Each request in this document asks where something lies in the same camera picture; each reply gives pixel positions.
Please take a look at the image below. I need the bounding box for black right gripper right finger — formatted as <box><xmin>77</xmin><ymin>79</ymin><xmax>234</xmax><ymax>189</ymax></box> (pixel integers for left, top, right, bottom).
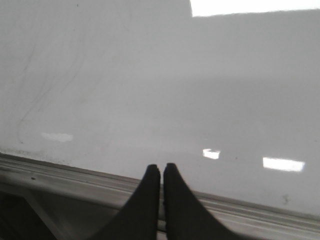
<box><xmin>163</xmin><ymin>163</ymin><xmax>241</xmax><ymax>240</ymax></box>

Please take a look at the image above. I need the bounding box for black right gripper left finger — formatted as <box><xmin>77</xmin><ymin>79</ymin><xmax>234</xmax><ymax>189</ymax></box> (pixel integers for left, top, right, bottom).
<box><xmin>90</xmin><ymin>164</ymin><xmax>160</xmax><ymax>240</ymax></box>

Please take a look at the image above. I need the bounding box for grey aluminium whiteboard frame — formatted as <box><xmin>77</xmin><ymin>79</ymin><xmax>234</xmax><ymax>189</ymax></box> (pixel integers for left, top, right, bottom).
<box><xmin>0</xmin><ymin>154</ymin><xmax>320</xmax><ymax>240</ymax></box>

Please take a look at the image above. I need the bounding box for white whiteboard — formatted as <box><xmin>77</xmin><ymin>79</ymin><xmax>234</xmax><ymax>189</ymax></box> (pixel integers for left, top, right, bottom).
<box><xmin>0</xmin><ymin>0</ymin><xmax>320</xmax><ymax>216</ymax></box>

